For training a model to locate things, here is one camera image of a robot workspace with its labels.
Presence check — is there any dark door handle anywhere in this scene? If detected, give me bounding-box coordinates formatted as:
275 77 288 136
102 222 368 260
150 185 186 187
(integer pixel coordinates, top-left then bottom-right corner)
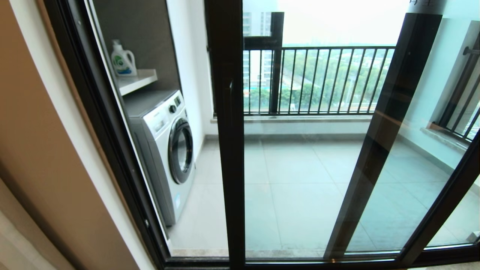
228 79 236 126

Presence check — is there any stone window sill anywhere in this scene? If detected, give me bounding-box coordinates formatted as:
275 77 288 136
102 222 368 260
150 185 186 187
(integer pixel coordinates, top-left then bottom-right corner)
419 127 480 153
209 114 374 124

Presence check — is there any white front-load washing machine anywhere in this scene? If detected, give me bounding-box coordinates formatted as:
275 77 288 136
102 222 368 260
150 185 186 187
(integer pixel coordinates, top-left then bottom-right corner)
123 89 197 227

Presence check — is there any black balcony railing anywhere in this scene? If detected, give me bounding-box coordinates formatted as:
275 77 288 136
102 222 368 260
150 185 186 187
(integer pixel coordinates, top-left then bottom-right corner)
242 46 396 115
435 36 480 144

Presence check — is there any dark framed fixed glass panel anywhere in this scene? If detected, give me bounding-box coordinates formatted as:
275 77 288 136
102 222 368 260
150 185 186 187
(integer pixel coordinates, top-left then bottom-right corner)
324 11 480 260

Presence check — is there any white detergent bottle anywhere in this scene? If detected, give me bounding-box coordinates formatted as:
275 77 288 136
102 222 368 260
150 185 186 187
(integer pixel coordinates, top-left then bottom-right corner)
110 39 138 77

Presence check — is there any dark cabinet niche panel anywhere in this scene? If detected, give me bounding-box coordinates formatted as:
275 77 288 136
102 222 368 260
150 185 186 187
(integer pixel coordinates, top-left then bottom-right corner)
90 0 183 92

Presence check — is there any dark balcony window frame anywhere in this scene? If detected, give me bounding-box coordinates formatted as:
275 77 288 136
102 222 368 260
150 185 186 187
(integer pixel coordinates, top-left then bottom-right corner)
204 0 285 115

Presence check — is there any white wall shelf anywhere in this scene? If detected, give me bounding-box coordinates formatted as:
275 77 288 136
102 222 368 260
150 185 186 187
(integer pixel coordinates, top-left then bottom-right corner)
115 69 158 96

